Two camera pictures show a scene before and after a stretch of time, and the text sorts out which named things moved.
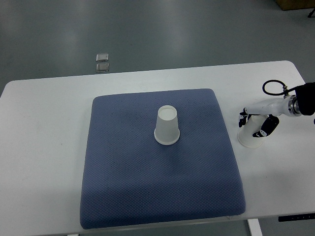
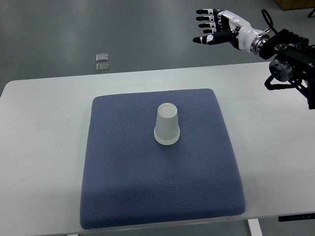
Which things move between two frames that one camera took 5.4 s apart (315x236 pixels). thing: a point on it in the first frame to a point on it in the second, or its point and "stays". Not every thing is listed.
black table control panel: (296, 217) stays
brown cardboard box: (286, 5) stays
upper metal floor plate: (102, 57) stays
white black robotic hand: (289, 106) to (226, 27)
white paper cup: (253, 125) to (167, 130)
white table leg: (255, 227) stays
